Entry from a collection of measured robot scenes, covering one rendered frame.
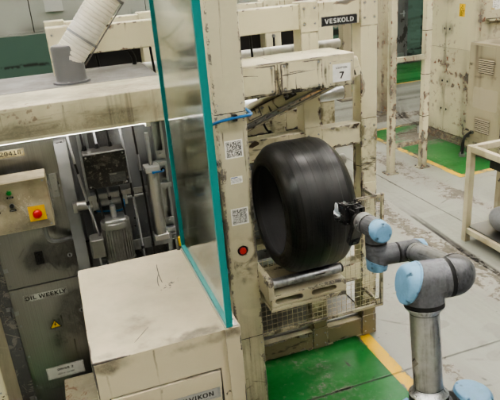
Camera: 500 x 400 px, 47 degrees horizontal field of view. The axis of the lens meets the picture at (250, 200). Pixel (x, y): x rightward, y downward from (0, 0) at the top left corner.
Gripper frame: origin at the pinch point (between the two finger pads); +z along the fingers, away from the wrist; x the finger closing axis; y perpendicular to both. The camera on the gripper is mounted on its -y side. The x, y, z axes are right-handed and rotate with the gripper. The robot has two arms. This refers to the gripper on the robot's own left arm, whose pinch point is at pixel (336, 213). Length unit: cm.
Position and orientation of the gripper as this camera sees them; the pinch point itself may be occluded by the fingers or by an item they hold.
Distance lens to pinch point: 232.6
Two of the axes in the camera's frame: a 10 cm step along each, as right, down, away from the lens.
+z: -3.2, -2.4, 9.2
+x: -9.4, 1.9, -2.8
